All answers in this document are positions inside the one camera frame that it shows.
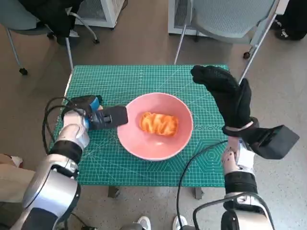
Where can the white shoe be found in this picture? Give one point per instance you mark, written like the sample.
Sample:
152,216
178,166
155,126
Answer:
180,222
144,223

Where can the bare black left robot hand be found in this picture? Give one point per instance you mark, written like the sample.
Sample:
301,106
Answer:
84,101

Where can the pink bowl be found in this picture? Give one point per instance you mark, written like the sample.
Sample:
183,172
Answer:
134,143

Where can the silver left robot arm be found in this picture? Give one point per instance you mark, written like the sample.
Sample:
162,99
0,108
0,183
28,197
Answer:
48,187

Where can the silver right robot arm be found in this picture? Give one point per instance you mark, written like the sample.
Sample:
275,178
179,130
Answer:
249,215

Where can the grey wheeled chair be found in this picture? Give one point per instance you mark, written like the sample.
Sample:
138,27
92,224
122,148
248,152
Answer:
21,24

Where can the white perforated cabinet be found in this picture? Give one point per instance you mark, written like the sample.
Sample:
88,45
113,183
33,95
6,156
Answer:
100,12
177,21

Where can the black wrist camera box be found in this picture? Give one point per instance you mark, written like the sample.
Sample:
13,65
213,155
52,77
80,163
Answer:
275,143
110,118

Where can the black table bracket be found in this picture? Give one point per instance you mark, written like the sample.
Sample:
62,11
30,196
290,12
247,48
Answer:
198,192
113,191

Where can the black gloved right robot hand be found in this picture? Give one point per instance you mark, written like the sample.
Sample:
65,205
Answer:
232,103

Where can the grey mesh-back chair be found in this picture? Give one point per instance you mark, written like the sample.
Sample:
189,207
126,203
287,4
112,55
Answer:
227,21

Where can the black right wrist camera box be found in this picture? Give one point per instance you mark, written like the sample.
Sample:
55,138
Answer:
275,143

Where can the green cutting mat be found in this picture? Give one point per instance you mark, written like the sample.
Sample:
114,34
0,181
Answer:
148,79

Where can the long orange bread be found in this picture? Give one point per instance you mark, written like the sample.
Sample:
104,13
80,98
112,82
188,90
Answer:
159,124

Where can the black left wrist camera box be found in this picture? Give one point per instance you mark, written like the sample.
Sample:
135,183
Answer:
110,118

